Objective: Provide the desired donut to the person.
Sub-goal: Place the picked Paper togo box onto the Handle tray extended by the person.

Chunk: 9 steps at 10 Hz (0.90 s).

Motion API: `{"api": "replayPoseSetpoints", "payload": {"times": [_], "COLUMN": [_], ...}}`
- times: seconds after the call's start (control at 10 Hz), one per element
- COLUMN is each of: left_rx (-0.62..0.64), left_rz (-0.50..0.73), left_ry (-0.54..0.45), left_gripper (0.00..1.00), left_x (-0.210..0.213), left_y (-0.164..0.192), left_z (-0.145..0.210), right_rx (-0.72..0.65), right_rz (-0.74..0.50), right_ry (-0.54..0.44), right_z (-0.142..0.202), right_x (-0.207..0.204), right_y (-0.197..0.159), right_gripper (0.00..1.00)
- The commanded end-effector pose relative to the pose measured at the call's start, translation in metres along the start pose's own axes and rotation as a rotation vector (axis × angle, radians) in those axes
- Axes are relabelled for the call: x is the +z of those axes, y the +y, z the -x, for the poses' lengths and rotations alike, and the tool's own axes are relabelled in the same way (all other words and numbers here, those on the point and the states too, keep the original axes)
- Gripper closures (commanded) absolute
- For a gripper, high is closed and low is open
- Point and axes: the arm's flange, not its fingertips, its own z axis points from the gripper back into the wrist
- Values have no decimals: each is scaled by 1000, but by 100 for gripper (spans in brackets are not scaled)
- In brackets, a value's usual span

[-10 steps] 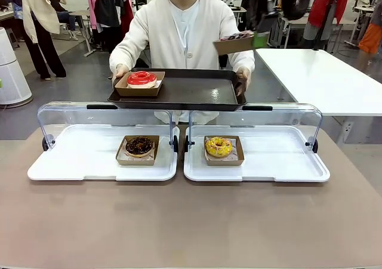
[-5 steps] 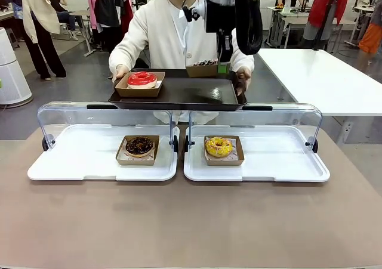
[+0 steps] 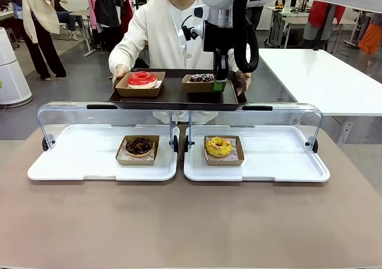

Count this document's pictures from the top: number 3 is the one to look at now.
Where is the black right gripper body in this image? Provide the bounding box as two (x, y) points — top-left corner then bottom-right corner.
(204, 21), (237, 55)

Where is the purple sprinkled donut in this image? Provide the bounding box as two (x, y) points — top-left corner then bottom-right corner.
(188, 73), (215, 84)

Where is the dark brown serving tray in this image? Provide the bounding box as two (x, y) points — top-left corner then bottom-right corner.
(107, 68), (249, 112)

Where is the red glazed donut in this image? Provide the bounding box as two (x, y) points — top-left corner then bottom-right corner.
(115, 71), (166, 98)
(127, 71), (158, 90)

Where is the person's left forearm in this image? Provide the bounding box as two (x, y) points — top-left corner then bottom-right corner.
(227, 42), (252, 75)

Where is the person's right forearm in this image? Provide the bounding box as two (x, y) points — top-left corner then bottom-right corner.
(108, 35), (143, 73)

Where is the person's torso cream cardigan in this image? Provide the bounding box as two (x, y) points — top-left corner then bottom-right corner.
(108, 0), (252, 125)

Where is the yellow sprinkled donut in box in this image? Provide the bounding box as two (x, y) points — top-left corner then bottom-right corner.
(203, 135), (245, 166)

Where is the chocolate sprinkled donut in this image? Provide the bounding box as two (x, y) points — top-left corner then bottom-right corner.
(124, 136), (154, 158)

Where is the chocolate donut in box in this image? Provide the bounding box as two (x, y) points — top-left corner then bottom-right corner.
(115, 135), (161, 166)

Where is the person's left hand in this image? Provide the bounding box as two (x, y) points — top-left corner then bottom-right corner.
(235, 70), (252, 96)

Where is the person's right hand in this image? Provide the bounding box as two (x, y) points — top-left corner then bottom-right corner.
(112, 64), (131, 87)

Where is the grey background desk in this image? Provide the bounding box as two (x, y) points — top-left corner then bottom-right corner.
(264, 5), (318, 50)

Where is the clear plastic display lid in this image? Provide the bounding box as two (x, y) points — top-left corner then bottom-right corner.
(36, 101), (179, 154)
(184, 103), (324, 154)

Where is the white rectangular table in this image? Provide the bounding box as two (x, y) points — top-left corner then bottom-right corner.
(255, 48), (382, 144)

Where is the white display tray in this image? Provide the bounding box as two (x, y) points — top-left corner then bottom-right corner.
(183, 125), (331, 183)
(27, 124), (180, 182)

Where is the bystander in pink coat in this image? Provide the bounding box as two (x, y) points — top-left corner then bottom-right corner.
(85, 0), (134, 51)

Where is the bystander in orange trousers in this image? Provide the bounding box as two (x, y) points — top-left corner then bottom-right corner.
(357, 12), (382, 55)

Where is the seated bystander with phone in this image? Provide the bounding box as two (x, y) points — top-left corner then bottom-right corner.
(44, 0), (79, 42)

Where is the bystander in cream jacket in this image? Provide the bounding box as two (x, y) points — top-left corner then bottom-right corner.
(21, 0), (67, 81)

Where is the white cylindrical air purifier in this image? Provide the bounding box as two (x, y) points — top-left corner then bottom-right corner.
(0, 27), (33, 106)

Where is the thick black cable hose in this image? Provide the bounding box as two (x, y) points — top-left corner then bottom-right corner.
(232, 0), (260, 75)

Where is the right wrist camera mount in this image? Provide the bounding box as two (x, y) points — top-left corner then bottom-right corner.
(180, 5), (207, 42)

